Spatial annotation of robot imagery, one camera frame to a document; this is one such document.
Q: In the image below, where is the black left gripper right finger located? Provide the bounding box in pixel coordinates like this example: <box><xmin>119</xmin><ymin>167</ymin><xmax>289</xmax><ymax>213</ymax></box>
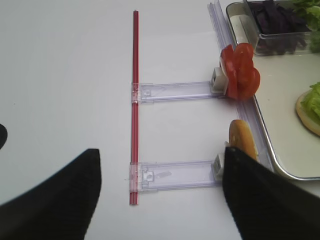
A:
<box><xmin>222</xmin><ymin>147</ymin><xmax>320</xmax><ymax>240</ymax></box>

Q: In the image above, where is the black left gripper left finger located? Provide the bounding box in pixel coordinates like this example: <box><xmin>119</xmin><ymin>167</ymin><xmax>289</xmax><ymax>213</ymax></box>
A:
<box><xmin>0</xmin><ymin>148</ymin><xmax>102</xmax><ymax>240</ymax></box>

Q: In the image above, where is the green lettuce leaf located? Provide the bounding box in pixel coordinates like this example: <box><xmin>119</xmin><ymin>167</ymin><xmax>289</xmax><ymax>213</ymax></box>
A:
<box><xmin>301</xmin><ymin>82</ymin><xmax>320</xmax><ymax>125</ymax></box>

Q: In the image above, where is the green lettuce pile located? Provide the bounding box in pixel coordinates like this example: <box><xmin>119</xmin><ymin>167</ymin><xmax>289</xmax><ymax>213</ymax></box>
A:
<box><xmin>292</xmin><ymin>0</ymin><xmax>320</xmax><ymax>53</ymax></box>

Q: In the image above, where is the white metal tray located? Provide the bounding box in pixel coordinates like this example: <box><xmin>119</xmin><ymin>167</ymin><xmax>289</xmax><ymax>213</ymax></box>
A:
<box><xmin>225</xmin><ymin>1</ymin><xmax>320</xmax><ymax>181</ymax></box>

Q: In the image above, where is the standing bottom bun left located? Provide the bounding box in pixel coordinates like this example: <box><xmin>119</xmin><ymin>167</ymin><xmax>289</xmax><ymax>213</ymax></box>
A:
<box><xmin>229</xmin><ymin>119</ymin><xmax>259</xmax><ymax>162</ymax></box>

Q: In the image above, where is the lower left clear holder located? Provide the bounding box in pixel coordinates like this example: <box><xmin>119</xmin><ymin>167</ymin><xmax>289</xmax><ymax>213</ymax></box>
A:
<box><xmin>129</xmin><ymin>153</ymin><xmax>224</xmax><ymax>193</ymax></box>

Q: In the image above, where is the clear holder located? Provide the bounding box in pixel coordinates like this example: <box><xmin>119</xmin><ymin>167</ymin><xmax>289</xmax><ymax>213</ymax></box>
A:
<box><xmin>129</xmin><ymin>153</ymin><xmax>224</xmax><ymax>193</ymax></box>
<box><xmin>131</xmin><ymin>67</ymin><xmax>229</xmax><ymax>104</ymax></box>

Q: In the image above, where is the bottom bun on tray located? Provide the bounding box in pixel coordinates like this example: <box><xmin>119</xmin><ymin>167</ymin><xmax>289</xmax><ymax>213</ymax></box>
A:
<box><xmin>295</xmin><ymin>90</ymin><xmax>320</xmax><ymax>137</ymax></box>

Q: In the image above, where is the left red strip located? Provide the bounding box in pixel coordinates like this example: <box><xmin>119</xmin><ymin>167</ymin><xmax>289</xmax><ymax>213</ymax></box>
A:
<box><xmin>129</xmin><ymin>10</ymin><xmax>139</xmax><ymax>206</ymax></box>

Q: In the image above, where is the upper left clear holder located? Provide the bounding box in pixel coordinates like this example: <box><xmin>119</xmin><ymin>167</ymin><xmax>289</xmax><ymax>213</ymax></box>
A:
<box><xmin>131</xmin><ymin>67</ymin><xmax>229</xmax><ymax>104</ymax></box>

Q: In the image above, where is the clear plastic container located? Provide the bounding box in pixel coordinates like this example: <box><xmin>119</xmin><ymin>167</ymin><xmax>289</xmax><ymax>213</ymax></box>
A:
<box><xmin>240</xmin><ymin>0</ymin><xmax>320</xmax><ymax>56</ymax></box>

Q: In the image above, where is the shredded purple cabbage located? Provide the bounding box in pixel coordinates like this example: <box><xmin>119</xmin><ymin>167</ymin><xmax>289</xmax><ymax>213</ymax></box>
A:
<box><xmin>247</xmin><ymin>0</ymin><xmax>310</xmax><ymax>55</ymax></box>

